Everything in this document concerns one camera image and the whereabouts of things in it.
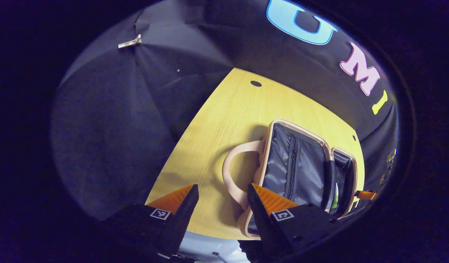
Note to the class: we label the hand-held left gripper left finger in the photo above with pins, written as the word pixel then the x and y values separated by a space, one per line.
pixel 186 215

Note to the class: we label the silver metal clip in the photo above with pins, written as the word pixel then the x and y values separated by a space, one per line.
pixel 129 42

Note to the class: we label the pink suitcase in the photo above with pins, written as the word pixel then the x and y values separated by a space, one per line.
pixel 305 171

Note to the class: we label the black backdrop cloth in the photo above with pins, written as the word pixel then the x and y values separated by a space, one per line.
pixel 111 128

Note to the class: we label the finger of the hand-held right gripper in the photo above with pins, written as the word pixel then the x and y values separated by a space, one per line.
pixel 365 195

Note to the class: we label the green white skincare tube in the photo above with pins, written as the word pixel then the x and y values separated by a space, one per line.
pixel 336 199

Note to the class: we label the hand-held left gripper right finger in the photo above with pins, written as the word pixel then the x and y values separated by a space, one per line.
pixel 259 219

